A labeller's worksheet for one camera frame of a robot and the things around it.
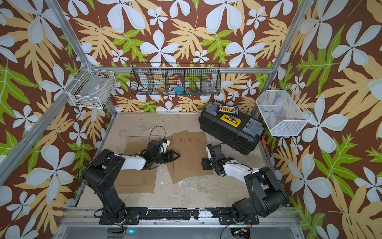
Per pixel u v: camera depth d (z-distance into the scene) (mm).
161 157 808
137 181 862
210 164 796
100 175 490
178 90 948
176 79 985
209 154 765
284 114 837
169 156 840
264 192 435
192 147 996
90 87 884
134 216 738
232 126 905
